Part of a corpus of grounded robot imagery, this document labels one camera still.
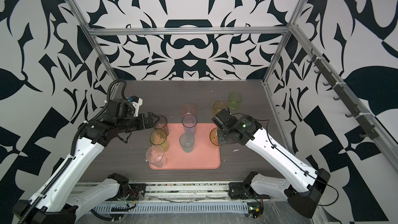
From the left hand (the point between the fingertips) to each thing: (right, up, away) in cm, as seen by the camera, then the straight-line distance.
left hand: (152, 117), depth 72 cm
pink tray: (+25, -24, +16) cm, 38 cm away
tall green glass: (0, -13, +13) cm, 18 cm away
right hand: (+33, -9, 0) cm, 34 cm away
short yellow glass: (+33, +3, +27) cm, 43 cm away
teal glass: (+15, -16, +15) cm, 26 cm away
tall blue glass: (+16, -6, +18) cm, 25 cm away
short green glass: (+44, +8, +28) cm, 53 cm away
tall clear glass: (-2, -22, +12) cm, 25 cm away
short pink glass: (+14, +2, +29) cm, 33 cm away
